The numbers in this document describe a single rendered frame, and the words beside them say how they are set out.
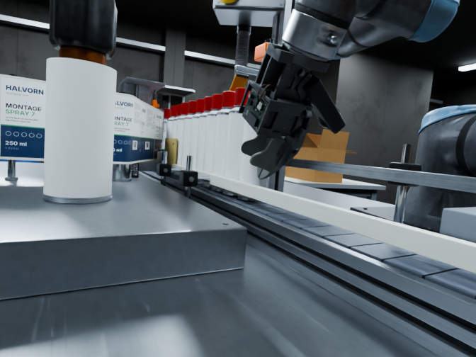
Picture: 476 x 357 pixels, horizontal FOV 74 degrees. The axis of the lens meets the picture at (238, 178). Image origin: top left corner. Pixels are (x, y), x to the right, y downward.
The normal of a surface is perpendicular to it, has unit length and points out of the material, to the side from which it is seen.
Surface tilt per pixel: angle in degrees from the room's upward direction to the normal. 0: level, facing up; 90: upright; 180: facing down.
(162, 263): 90
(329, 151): 90
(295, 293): 0
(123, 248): 90
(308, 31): 110
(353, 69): 90
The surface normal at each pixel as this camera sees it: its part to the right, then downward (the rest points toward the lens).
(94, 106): 0.74, 0.12
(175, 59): 0.37, 0.12
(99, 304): 0.08, -0.99
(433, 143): -0.96, -0.04
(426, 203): -0.77, -0.30
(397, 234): -0.87, -0.03
